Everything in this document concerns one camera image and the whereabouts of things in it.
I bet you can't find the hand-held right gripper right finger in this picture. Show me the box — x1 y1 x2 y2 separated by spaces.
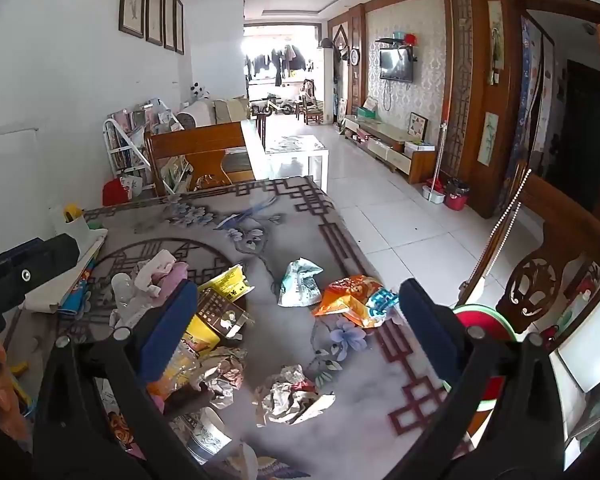
380 277 568 480

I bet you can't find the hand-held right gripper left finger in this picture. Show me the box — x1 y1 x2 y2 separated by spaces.
32 277 216 480

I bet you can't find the red bin with green rim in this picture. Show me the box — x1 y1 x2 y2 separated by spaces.
442 304 518 441

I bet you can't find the white paper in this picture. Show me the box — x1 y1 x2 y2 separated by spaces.
130 249 177 301

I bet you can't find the person's left hand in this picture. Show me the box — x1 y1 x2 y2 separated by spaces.
0 342 19 433

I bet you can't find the yellow snack bag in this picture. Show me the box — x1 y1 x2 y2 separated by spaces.
180 316 222 361

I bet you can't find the stack of books and papers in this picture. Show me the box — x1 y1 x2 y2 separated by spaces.
22 255 96 313

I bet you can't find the brown box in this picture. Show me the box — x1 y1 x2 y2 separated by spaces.
195 287 253 341

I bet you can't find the blue children's book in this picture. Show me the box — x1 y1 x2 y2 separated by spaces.
57 260 98 318

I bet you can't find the pink cloth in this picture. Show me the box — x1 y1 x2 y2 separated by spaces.
155 261 190 306

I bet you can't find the clear plastic bottle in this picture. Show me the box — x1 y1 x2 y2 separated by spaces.
110 272 148 331

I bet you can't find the small orange packet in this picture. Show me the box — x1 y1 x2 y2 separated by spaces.
147 377 181 403

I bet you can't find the yellow packet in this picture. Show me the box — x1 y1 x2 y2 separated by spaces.
198 264 256 306

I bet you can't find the crumpled silver wrapper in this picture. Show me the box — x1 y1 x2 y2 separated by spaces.
190 346 248 408

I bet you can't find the orange snack bag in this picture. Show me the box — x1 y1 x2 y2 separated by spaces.
312 275 401 330

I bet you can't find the red bag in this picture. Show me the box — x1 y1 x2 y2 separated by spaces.
102 177 143 207

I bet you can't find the paper cup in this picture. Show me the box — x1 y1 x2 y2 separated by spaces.
182 407 233 466

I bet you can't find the red bucket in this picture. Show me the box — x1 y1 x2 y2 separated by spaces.
445 178 471 211

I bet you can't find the white mop bucket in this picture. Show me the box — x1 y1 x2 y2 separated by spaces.
421 185 448 207

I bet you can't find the white magazine rack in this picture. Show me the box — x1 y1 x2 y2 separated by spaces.
103 100 186 196

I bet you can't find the crumpled newspaper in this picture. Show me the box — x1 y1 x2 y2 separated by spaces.
252 364 337 427

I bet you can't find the carved wooden chair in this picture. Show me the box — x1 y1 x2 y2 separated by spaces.
460 172 600 351

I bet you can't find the mop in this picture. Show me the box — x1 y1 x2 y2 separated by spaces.
426 97 453 206

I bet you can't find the wooden bench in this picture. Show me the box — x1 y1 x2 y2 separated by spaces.
144 121 256 196

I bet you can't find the wooden television cabinet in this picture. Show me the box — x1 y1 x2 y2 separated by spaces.
344 114 437 185

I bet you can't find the framed colourful picture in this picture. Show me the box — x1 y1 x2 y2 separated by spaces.
408 112 428 141

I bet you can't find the white coffee table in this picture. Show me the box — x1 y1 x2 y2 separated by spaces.
264 135 329 193

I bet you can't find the beige sofa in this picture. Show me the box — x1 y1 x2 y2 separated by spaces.
180 95 251 128

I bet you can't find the blue patterned hanging scroll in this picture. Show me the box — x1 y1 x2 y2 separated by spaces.
510 15 537 196

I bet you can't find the small wooden chair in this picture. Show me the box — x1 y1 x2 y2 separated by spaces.
300 92 323 126

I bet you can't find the white standing air conditioner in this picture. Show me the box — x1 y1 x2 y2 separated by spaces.
317 46 337 126

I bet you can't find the row of hanging clothes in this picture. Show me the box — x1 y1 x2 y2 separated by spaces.
244 44 306 86

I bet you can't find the white beaded cord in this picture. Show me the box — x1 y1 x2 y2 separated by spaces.
472 169 532 281

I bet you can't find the wall television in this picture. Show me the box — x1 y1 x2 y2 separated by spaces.
379 49 414 83

